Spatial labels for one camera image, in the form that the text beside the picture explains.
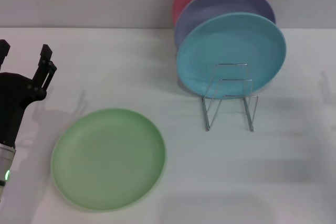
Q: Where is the purple plate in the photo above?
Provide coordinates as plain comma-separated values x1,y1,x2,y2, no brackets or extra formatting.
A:
173,0,277,50

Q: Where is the teal plate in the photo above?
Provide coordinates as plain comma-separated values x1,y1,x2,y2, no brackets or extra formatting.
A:
175,12,287,100

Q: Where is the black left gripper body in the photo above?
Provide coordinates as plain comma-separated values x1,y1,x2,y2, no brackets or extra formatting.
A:
0,71,48,149

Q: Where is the metal wire plate rack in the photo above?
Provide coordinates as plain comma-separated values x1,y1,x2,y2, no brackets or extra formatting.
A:
201,62,259,133

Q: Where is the green plate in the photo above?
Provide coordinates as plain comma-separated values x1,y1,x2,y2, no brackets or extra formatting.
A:
50,108,167,213

